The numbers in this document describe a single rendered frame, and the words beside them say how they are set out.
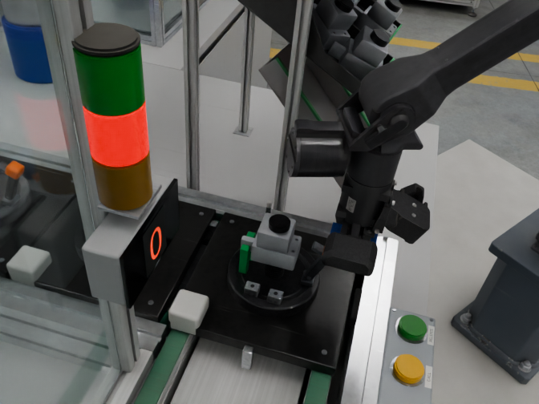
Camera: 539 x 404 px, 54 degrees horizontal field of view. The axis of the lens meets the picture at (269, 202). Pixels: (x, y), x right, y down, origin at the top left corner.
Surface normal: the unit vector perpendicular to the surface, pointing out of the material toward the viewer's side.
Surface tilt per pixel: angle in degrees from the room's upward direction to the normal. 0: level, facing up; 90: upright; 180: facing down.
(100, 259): 90
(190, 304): 0
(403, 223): 89
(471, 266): 0
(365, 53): 97
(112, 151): 90
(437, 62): 30
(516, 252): 0
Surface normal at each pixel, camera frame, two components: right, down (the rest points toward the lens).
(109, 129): 0.02, 0.66
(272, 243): -0.26, 0.62
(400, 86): -0.43, -0.64
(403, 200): 0.44, -0.62
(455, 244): 0.08, -0.75
